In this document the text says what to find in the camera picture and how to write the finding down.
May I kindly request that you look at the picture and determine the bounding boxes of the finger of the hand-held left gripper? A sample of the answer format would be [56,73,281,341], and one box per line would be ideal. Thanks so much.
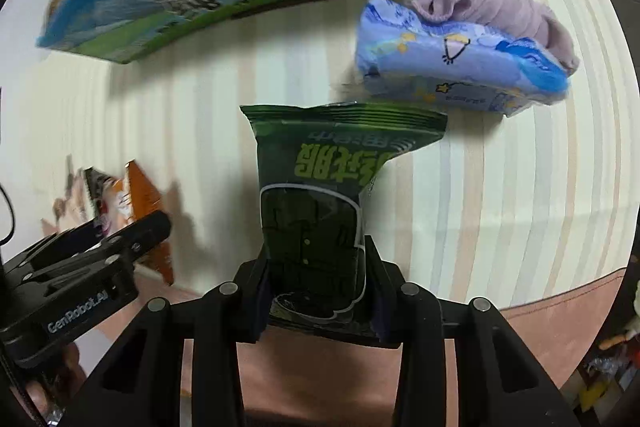
[75,211,172,258]

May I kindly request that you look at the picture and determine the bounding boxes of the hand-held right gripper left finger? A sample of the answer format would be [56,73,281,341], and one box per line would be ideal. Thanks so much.
[59,254,273,427]

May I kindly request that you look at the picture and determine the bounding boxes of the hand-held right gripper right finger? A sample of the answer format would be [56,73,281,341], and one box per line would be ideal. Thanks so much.
[361,234,585,427]

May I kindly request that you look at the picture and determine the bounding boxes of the green wet wipes packet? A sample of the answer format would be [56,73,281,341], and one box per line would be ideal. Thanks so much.
[239,103,448,349]

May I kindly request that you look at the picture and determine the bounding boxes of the person's left hand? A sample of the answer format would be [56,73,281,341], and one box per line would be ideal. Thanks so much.
[22,343,88,423]

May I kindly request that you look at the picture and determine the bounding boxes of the orange snack packet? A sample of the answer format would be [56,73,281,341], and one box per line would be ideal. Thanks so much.
[82,161,176,286]

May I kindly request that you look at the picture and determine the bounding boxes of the striped bed sheet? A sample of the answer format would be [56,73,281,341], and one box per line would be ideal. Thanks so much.
[0,0,640,358]

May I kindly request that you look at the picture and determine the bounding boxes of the blue tissue pack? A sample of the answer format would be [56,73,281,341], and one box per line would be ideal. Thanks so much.
[354,0,572,118]

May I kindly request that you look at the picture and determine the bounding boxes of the pink knitted cloth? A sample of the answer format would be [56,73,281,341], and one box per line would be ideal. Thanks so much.
[411,0,581,74]

